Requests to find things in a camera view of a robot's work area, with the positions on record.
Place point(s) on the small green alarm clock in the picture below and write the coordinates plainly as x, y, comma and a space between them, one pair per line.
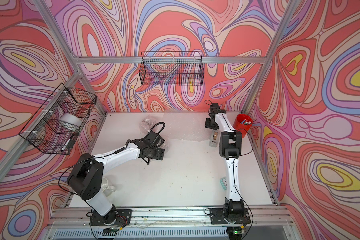
223, 182

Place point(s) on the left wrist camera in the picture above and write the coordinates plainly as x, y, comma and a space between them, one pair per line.
154, 139

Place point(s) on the bubble wrap sheet around mug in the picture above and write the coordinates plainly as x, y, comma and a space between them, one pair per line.
146, 124

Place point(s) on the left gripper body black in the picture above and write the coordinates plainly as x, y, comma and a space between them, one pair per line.
156, 153

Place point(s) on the black marker in basket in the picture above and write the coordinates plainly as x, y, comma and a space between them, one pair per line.
69, 144

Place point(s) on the black wire basket back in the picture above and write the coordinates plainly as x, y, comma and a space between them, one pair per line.
172, 68

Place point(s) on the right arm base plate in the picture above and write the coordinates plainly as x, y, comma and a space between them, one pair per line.
220, 216

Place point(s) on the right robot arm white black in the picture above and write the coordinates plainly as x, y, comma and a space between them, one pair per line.
230, 149

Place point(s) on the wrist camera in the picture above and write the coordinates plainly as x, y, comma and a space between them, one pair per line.
214, 108
154, 139

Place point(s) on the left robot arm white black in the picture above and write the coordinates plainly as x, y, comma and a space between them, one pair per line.
87, 174

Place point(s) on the black wire basket left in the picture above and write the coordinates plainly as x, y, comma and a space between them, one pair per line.
48, 134

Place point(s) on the black wire basket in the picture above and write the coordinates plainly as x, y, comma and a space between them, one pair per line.
48, 134
172, 68

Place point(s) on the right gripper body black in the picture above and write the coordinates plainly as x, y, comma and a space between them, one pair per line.
211, 124

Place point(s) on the bubble wrap sheet stack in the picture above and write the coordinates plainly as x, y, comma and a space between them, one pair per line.
187, 126

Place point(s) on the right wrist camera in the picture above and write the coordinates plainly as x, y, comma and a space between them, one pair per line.
214, 108

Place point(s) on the red pen holder cup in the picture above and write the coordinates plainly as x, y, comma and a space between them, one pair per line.
243, 124

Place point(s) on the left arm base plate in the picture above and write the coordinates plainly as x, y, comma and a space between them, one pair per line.
119, 218

